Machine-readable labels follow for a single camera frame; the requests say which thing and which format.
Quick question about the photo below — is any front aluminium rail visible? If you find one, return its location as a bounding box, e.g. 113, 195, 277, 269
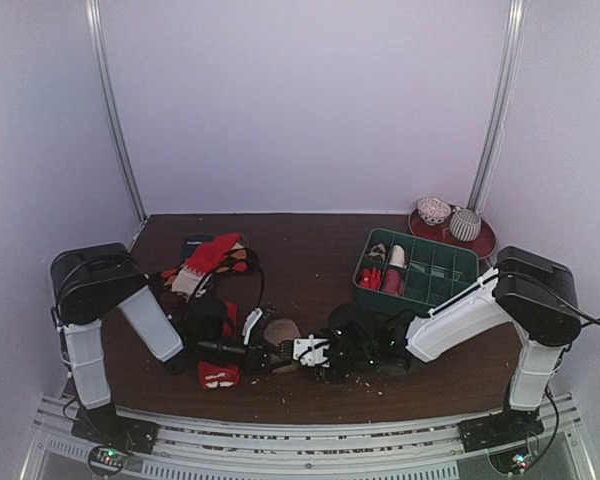
22, 394, 596, 480

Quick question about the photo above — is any dark blue sock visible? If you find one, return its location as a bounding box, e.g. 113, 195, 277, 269
181, 236, 207, 260

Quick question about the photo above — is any striped grey cup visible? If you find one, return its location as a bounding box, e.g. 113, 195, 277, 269
449, 209, 482, 242

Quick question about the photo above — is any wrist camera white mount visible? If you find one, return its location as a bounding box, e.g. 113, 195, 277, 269
242, 308, 263, 345
292, 334, 331, 368

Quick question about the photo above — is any aluminium frame post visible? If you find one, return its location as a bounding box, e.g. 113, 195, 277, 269
467, 0, 526, 213
85, 0, 148, 224

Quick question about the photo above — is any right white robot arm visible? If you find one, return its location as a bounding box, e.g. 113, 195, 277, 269
302, 246, 582, 442

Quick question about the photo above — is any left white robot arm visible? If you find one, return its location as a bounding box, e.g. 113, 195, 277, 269
51, 235, 291, 444

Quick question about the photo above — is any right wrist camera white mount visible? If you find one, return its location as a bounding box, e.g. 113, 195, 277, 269
292, 334, 331, 368

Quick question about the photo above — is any green divided organizer tray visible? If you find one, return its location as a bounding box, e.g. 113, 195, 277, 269
352, 228, 479, 315

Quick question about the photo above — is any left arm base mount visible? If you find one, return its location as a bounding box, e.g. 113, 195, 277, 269
71, 404, 159, 454

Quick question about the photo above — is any rolled patterned sock in tray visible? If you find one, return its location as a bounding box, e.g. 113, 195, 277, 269
366, 242, 387, 263

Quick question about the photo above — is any circuit board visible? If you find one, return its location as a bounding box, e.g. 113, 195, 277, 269
488, 447, 541, 477
86, 445, 141, 476

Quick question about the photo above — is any right circuit board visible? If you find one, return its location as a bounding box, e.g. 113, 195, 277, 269
488, 447, 541, 477

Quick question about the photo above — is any rolled red sock in tray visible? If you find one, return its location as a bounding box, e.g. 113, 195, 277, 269
358, 268, 383, 291

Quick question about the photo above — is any rolled maroon sock in tray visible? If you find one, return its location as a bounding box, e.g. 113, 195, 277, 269
381, 268, 405, 296

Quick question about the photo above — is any rolled cream sock in tray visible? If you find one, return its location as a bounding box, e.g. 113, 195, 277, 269
388, 244, 407, 268

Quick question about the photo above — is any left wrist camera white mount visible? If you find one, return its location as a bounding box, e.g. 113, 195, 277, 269
242, 308, 263, 345

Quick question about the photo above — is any argyle black orange sock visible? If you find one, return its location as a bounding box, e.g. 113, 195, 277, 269
160, 244, 259, 300

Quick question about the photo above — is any left aluminium frame post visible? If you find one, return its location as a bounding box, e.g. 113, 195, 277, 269
85, 0, 148, 224

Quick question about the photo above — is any dark red plate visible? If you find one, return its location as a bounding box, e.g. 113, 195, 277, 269
408, 209, 497, 260

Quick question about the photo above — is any tan ribbed sock pair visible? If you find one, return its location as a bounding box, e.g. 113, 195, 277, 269
264, 318, 300, 374

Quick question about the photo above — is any left circuit board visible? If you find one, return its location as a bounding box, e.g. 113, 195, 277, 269
86, 445, 141, 476

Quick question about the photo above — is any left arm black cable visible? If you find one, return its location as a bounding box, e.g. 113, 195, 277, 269
179, 262, 267, 341

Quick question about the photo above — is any red sock pair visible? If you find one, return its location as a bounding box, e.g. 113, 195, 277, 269
198, 298, 240, 390

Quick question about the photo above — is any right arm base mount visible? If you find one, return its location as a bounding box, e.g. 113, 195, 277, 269
458, 403, 545, 453

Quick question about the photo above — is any right aluminium frame post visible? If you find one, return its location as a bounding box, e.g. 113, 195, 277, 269
467, 0, 526, 213

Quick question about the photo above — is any red white sock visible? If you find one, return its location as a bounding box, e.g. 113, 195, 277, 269
171, 233, 243, 297

